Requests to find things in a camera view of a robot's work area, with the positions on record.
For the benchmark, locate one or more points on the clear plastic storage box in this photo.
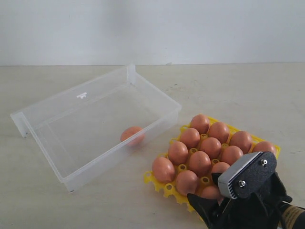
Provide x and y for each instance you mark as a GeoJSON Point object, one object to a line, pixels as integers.
{"type": "Point", "coordinates": [90, 128]}

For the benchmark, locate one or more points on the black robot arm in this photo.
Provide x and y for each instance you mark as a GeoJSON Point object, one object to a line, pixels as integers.
{"type": "Point", "coordinates": [293, 218]}

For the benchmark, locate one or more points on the brown egg top back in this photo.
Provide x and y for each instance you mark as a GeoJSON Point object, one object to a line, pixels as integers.
{"type": "Point", "coordinates": [186, 182]}

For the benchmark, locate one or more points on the brown egg front corner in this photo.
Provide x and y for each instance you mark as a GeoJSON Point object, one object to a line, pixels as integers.
{"type": "Point", "coordinates": [163, 170]}

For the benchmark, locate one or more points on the yellow plastic egg tray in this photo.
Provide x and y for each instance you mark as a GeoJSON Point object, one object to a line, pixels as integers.
{"type": "Point", "coordinates": [205, 181]}

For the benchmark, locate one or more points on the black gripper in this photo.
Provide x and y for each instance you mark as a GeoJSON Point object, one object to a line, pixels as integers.
{"type": "Point", "coordinates": [267, 207]}

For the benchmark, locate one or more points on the brown egg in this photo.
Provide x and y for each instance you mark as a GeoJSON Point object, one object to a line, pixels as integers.
{"type": "Point", "coordinates": [190, 137]}
{"type": "Point", "coordinates": [220, 131]}
{"type": "Point", "coordinates": [186, 182]}
{"type": "Point", "coordinates": [199, 163]}
{"type": "Point", "coordinates": [211, 146]}
{"type": "Point", "coordinates": [264, 146]}
{"type": "Point", "coordinates": [201, 123]}
{"type": "Point", "coordinates": [241, 139]}
{"type": "Point", "coordinates": [231, 154]}
{"type": "Point", "coordinates": [178, 153]}
{"type": "Point", "coordinates": [212, 193]}
{"type": "Point", "coordinates": [220, 167]}

